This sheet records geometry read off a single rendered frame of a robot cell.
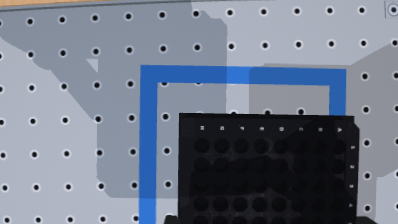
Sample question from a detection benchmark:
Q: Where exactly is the blue tape outline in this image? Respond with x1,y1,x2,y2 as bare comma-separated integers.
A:
139,65,346,224

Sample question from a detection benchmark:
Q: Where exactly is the black well plate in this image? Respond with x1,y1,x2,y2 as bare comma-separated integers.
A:
178,113,360,224

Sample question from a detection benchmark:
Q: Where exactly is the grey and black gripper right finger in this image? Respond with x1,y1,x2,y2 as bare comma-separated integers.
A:
356,216,378,224

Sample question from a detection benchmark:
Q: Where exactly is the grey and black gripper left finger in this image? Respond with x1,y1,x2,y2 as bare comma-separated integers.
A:
164,215,181,224

